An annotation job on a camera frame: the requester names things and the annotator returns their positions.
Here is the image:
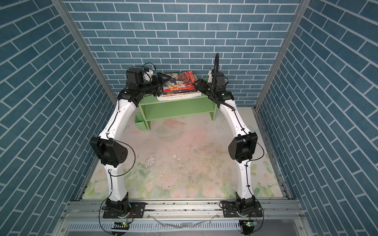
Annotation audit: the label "green shelf rack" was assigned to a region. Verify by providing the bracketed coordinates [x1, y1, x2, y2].
[135, 83, 217, 130]

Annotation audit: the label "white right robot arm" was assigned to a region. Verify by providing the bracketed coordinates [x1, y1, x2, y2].
[195, 69, 263, 217]

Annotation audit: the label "white book brown stripes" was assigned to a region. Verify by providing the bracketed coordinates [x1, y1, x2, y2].
[157, 91, 202, 101]

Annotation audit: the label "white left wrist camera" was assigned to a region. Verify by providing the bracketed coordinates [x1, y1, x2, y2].
[143, 70, 153, 84]

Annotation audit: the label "red manga comic book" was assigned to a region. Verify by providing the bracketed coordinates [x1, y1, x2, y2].
[163, 71, 196, 92]

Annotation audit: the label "black corrugated cable conduit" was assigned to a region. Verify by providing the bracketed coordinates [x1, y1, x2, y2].
[211, 53, 237, 111]

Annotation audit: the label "purple book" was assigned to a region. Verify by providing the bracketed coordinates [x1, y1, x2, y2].
[160, 89, 198, 96]

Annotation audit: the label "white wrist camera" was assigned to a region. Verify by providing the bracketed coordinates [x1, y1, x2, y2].
[143, 70, 153, 84]
[208, 69, 214, 83]

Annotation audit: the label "metal corner frame post right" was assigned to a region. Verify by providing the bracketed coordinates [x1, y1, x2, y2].
[255, 0, 311, 111]

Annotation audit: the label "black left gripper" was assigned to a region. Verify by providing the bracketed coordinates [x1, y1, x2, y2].
[137, 73, 171, 97]

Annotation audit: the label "metal corner frame post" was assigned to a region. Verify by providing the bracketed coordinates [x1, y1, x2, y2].
[51, 0, 117, 105]
[255, 0, 311, 111]

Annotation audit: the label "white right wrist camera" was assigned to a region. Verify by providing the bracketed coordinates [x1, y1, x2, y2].
[208, 69, 214, 83]

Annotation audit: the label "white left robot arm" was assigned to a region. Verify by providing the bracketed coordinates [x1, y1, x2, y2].
[90, 67, 171, 218]

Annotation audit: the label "metal base rail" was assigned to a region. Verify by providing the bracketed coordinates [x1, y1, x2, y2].
[53, 198, 311, 236]

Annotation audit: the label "metal corner frame post left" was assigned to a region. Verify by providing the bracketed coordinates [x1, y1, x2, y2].
[51, 0, 117, 105]

